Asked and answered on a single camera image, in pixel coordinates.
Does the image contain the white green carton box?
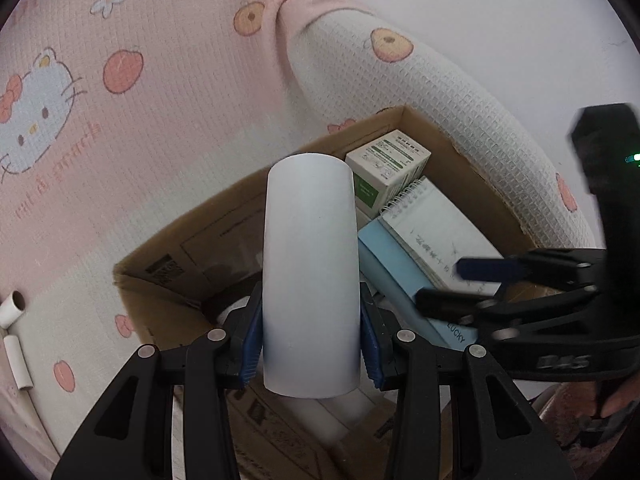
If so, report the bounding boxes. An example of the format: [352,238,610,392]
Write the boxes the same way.
[345,129,431,218]

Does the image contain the light blue book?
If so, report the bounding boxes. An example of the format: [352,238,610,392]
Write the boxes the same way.
[358,219,477,351]

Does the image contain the white spiral notepad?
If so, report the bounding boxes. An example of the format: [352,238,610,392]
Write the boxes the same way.
[380,177,501,296]

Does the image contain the pink Hello Kitty bedsheet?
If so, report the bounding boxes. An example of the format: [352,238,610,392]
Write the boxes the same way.
[1,0,326,451]

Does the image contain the person's right hand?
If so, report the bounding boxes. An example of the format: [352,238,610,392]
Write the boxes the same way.
[601,375,640,418]

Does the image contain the large white paper tube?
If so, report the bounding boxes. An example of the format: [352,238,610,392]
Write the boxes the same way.
[262,153,360,399]

